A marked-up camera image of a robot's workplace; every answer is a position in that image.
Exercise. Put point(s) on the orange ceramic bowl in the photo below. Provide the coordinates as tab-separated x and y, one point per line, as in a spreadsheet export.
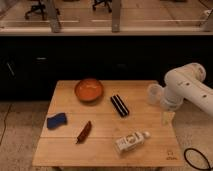
88	90

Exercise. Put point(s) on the black white striped box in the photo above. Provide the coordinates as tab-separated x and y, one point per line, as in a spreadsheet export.
119	106

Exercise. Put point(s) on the grey metal post right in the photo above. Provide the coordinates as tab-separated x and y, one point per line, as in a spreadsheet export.
207	26

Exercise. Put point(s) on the grey metal post left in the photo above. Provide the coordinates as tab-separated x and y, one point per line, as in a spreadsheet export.
52	16

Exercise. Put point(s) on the black office chair left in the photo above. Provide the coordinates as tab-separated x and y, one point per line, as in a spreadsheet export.
39	9

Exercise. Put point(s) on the grey metal post middle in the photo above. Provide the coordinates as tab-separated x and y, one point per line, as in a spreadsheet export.
116	11

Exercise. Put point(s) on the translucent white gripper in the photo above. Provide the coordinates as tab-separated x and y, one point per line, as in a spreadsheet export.
154	95

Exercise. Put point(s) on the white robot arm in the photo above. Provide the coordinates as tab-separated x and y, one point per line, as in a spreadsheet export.
182	83

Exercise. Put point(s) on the blue sponge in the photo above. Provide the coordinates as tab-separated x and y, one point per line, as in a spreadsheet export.
56	121

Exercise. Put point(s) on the wooden table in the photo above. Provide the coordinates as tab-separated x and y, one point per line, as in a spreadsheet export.
59	148

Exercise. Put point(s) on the white plastic bottle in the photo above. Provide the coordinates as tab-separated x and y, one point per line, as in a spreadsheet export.
131	141

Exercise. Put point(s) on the grey metal post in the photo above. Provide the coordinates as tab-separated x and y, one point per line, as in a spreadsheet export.
207	26
52	16
116	11

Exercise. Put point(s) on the brown chocolate bar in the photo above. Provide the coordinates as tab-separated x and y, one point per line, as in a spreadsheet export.
84	133

